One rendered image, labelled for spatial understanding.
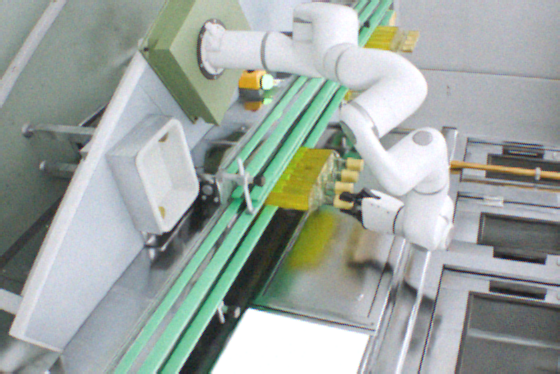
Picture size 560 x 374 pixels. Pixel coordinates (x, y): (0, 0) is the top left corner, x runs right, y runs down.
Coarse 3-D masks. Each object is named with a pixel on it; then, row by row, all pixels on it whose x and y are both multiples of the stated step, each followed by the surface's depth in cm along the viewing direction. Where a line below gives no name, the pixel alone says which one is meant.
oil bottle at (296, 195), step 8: (280, 184) 141; (288, 184) 140; (296, 184) 140; (304, 184) 139; (312, 184) 139; (272, 192) 139; (280, 192) 138; (288, 192) 137; (296, 192) 137; (304, 192) 136; (312, 192) 136; (320, 192) 137; (272, 200) 141; (280, 200) 140; (288, 200) 139; (296, 200) 137; (304, 200) 136; (312, 200) 136; (296, 208) 139; (304, 208) 138; (312, 208) 137
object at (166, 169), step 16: (176, 128) 117; (160, 144) 121; (176, 144) 120; (144, 160) 117; (160, 160) 123; (176, 160) 123; (144, 176) 106; (160, 176) 124; (176, 176) 126; (192, 176) 125; (160, 192) 124; (176, 192) 127; (192, 192) 127; (176, 208) 122; (160, 224) 114
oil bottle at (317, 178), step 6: (282, 174) 144; (288, 174) 144; (294, 174) 144; (300, 174) 143; (306, 174) 143; (312, 174) 142; (318, 174) 142; (288, 180) 142; (294, 180) 142; (300, 180) 141; (306, 180) 141; (312, 180) 140; (318, 180) 140; (324, 180) 140; (318, 186) 139; (324, 186) 140; (324, 192) 141
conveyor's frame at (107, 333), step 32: (352, 0) 224; (224, 128) 144; (256, 128) 145; (192, 160) 133; (224, 160) 131; (192, 224) 127; (160, 256) 119; (128, 288) 112; (160, 288) 111; (96, 320) 105; (128, 320) 104; (64, 352) 99; (96, 352) 98
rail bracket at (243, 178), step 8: (240, 160) 121; (240, 168) 122; (216, 176) 125; (224, 176) 125; (232, 176) 124; (240, 176) 123; (248, 176) 123; (256, 176) 122; (240, 184) 124; (256, 184) 122; (248, 192) 126; (248, 200) 128; (248, 208) 129; (256, 208) 130
